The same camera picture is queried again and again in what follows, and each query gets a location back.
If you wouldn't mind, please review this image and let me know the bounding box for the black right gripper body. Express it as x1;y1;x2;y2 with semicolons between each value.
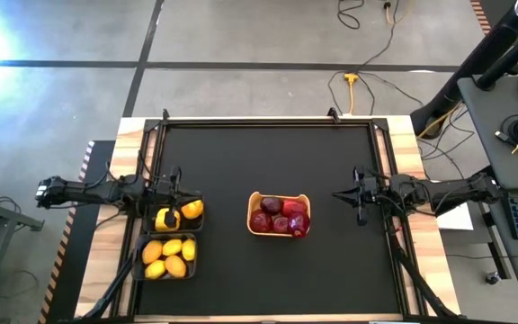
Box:
353;166;391;227

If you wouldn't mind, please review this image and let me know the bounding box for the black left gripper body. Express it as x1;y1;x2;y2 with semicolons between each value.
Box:
149;166;183;228

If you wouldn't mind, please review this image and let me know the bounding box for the red yellow apple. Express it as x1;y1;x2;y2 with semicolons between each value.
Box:
281;199;308;218

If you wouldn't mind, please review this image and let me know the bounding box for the orange yellow lemon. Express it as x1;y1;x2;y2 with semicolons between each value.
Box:
165;255;188;279
141;239;164;266

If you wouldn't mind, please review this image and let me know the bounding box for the small red produce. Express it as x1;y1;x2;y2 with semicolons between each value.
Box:
271;215;290;235

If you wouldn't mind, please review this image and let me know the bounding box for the grey translucent plastic basket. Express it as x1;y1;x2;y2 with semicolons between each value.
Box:
130;232;198;281
141;191;205;234

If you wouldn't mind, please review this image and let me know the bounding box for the yellow plastic basket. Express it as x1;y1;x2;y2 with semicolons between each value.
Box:
246;191;312;239

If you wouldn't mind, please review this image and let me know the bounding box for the white paper sheet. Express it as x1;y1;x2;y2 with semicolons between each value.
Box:
433;179;475;231

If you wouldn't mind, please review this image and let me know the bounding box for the black diagonal support strut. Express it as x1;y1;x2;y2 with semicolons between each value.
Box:
81;251;148;321
385;215;461;321

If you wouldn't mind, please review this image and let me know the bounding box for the black table mat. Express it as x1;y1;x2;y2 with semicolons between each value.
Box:
138;125;403;316

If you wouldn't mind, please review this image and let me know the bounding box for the grey desk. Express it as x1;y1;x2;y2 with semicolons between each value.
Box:
456;74;518;301

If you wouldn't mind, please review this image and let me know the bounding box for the black desk leg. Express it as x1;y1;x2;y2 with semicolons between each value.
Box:
483;211;512;280

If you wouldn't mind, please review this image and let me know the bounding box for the black tower fan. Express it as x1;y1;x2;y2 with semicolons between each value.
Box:
409;0;518;139

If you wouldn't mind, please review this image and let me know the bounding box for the black hazard striped base plate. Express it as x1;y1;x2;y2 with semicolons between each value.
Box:
37;139;116;324

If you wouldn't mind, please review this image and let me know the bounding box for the yellow extension cord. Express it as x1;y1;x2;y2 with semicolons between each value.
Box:
343;72;360;116

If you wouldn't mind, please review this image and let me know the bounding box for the black floor cable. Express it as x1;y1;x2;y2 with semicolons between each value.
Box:
335;0;367;31

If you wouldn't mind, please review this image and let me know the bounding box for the orange plug cable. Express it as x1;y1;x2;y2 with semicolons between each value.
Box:
382;0;398;26

